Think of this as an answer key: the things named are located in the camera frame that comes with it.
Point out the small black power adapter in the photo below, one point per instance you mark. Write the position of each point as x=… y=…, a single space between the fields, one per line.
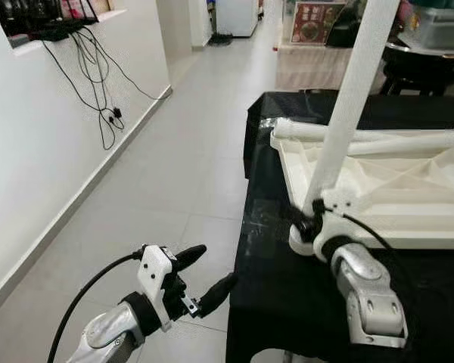
x=117 y=113

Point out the red patterned box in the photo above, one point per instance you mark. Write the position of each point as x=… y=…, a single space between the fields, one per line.
x=314 y=21

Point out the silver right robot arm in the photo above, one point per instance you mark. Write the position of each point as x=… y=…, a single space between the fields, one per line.
x=371 y=302

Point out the clear plastic storage box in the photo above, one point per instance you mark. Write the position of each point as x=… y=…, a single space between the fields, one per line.
x=439 y=26

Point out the white plastic table top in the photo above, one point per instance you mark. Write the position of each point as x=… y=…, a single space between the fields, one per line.
x=408 y=197

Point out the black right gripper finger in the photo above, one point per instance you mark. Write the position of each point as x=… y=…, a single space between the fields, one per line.
x=296 y=215

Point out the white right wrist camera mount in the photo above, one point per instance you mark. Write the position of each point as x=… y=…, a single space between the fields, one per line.
x=337 y=204

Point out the white appliance cabinet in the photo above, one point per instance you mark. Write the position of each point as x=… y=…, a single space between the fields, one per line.
x=236 y=17

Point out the black tablecloth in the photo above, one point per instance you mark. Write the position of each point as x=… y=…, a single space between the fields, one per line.
x=287 y=318

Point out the black bag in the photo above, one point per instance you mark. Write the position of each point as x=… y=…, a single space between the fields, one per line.
x=346 y=32

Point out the black round basin stand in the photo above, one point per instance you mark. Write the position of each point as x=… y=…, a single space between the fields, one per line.
x=424 y=68

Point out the beige towel cloth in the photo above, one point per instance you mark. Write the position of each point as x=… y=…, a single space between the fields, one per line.
x=310 y=68

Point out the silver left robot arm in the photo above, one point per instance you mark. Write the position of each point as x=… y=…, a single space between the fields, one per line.
x=110 y=333

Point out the crinkled clear tape patch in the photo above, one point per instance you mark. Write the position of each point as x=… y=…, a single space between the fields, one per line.
x=265 y=227

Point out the black router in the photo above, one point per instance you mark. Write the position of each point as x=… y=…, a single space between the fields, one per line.
x=57 y=32

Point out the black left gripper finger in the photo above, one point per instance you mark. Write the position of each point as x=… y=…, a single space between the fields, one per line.
x=191 y=255
x=218 y=293

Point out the white plastic table leg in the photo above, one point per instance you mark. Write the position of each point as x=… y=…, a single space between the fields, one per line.
x=424 y=140
x=356 y=76
x=310 y=130

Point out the small black floor item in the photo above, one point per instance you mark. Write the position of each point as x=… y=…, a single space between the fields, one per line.
x=219 y=39

